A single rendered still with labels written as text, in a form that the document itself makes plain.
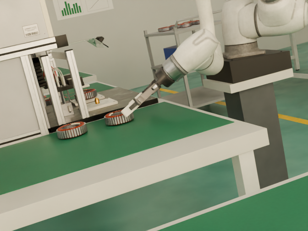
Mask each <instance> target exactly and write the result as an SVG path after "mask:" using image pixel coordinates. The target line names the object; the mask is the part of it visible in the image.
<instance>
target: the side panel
mask: <svg viewBox="0 0 308 231"><path fill-rule="evenodd" d="M48 134H49V131H48V127H47V124H46V120H45V116H44V112H43V109H42V105H41V102H40V98H39V94H38V90H37V87H36V83H35V80H34V76H33V71H32V68H31V65H30V61H29V57H28V55H25V56H21V57H17V58H13V59H8V60H3V61H0V148H2V147H5V146H9V145H12V144H16V143H20V142H23V141H27V140H30V139H33V138H38V137H41V136H44V135H48Z"/></svg>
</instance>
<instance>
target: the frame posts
mask: <svg viewBox="0 0 308 231"><path fill-rule="evenodd" d="M49 52H52V50H47V51H46V55H43V56H40V59H41V63H42V67H43V71H44V75H45V79H46V82H47V86H48V89H49V94H50V97H51V101H52V105H53V108H54V112H55V116H56V120H57V124H58V125H61V124H66V121H65V118H64V114H63V110H62V106H61V102H60V98H59V96H60V92H58V91H57V87H56V83H55V79H54V75H53V71H52V67H53V68H55V67H56V64H55V60H54V58H53V61H50V60H49V56H48V55H47V54H48V53H49ZM64 52H65V55H66V60H67V63H68V67H69V71H70V75H71V79H72V83H73V87H74V91H75V95H76V98H77V103H78V107H79V110H80V114H81V118H82V119H84V118H86V117H87V118H88V117H90V116H89V112H88V108H87V104H86V100H85V96H84V92H83V88H82V84H81V80H80V76H79V72H78V68H77V64H76V60H75V56H74V52H73V49H69V50H65V51H64ZM55 72H56V75H57V79H58V76H59V75H58V71H57V70H55ZM58 81H59V79H58ZM40 92H41V95H42V98H43V102H44V106H45V107H46V102H45V99H44V94H43V91H42V88H40Z"/></svg>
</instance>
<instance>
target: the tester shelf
mask: <svg viewBox="0 0 308 231"><path fill-rule="evenodd" d="M65 46H69V44H68V41H67V37H66V34H64V35H59V36H54V37H51V38H44V39H40V40H36V41H32V42H27V43H23V44H18V45H14V46H9V47H5V48H1V49H0V61H5V60H8V59H13V58H17V57H21V56H25V55H30V54H35V53H39V52H43V51H47V50H52V49H57V48H61V47H65Z"/></svg>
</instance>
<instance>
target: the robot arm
mask: <svg viewBox="0 0 308 231"><path fill-rule="evenodd" d="M195 1H196V6H197V10H198V16H199V21H200V30H199V31H197V32H195V33H194V34H192V35H191V36H190V37H188V38H187V39H186V40H185V41H184V42H182V43H181V44H180V45H179V46H178V48H177V49H176V51H175V52H174V53H173V54H172V55H171V56H170V57H169V58H168V59H167V60H165V61H164V62H163V63H162V66H163V67H161V68H160V69H158V70H157V71H156V72H155V75H156V77H157V79H156V80H155V79H154V80H153V81H152V82H151V83H150V84H149V86H147V87H146V89H144V91H142V92H141V93H140V94H138V95H137V96H136V97H135V98H134V99H133V100H132V101H130V102H129V103H128V104H129V105H128V106H126V107H125V108H124V109H123V110H122V111H121V113H122V114H123V115H124V116H125V117H128V116H129V115H130V114H131V113H132V112H133V111H134V110H135V109H136V108H138V107H139V106H140V105H141V104H142V103H143V102H144V101H145V100H146V99H147V98H148V97H149V96H150V95H153V94H154V93H155V92H156V91H158V90H159V89H160V88H161V84H163V85H164V86H165V87H167V88H168V87H169V86H171V85H172V84H173V83H174V82H175V81H177V82H178V81H179V80H180V79H182V78H183V77H184V76H185V75H187V74H188V73H189V72H190V71H192V70H195V71H197V72H198V73H201V74H203V75H215V74H217V73H219V72H220V71H221V69H222V68H223V65H224V59H223V57H224V58H227V59H233V58H239V57H245V56H251V55H260V54H265V53H266V52H265V50H262V49H259V48H258V43H257V38H260V37H273V36H281V35H287V34H291V33H295V32H297V31H299V30H301V29H303V28H305V26H306V25H307V24H308V4H307V2H306V1H305V0H258V3H254V2H253V0H226V1H225V3H224V5H223V9H222V14H221V27H222V35H223V40H224V46H225V51H224V52H223V53H222V51H221V46H220V42H219V41H218V40H217V38H216V37H215V27H214V19H213V13H212V7H211V1H210V0H195Z"/></svg>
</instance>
